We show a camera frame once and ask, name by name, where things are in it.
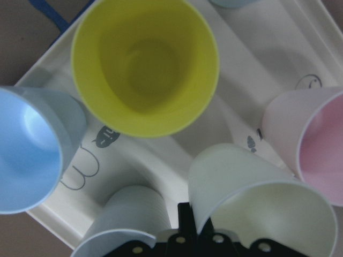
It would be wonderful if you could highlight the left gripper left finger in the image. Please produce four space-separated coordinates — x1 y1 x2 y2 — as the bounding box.
107 232 172 256

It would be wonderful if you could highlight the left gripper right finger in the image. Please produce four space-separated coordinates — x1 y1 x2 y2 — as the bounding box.
171 202 305 256

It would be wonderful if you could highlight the cream plastic cup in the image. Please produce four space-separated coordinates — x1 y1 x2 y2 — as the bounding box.
188 143 338 256

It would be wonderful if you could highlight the grey plastic cup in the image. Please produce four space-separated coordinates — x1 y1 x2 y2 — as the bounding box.
70 185 172 257

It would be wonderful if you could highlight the light blue cup near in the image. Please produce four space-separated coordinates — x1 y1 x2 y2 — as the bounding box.
1 86 87 214

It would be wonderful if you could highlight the light blue cup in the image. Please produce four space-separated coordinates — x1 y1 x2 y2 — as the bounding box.
1 86 87 214
210 0 257 9

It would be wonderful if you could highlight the pink plastic cup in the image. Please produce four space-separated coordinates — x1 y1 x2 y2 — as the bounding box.
262 87 342 207

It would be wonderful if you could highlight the yellow plastic cup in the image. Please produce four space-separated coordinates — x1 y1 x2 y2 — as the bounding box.
71 1 219 138

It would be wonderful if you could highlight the light blue cup far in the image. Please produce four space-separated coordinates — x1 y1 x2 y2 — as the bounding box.
210 0 257 9

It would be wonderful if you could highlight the white plastic tray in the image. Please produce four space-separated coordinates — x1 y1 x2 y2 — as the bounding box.
28 1 342 248

